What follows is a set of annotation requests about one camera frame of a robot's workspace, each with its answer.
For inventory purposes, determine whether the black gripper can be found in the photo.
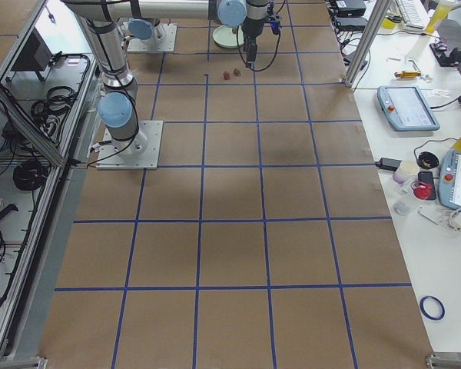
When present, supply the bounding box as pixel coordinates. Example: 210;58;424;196
242;18;266;66

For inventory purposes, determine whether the light green plate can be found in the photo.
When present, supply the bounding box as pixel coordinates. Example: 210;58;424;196
212;25;244;49

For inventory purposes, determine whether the blue teach pendant far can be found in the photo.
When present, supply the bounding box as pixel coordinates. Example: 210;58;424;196
376;85;440;131

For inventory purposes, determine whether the blue teach pendant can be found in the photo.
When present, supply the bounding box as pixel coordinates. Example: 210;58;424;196
438;149;461;210
376;85;440;131

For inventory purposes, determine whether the black power adapter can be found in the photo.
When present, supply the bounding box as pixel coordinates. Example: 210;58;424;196
375;157;401;172

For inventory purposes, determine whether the white paper cup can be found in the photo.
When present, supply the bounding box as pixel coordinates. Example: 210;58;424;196
393;161;420;185

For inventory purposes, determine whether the red round object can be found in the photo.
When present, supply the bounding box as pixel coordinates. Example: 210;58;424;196
410;181;436;201

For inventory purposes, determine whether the blue teach pendant near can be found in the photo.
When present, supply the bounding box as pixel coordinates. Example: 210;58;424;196
438;149;461;210

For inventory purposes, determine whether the blue tape roll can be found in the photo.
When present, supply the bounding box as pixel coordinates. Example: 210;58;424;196
419;295;446;321

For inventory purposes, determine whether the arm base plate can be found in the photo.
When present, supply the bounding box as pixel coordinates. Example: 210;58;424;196
127;23;177;54
95;121;163;170

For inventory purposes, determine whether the aluminium frame post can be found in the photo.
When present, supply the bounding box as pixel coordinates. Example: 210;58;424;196
344;0;392;87

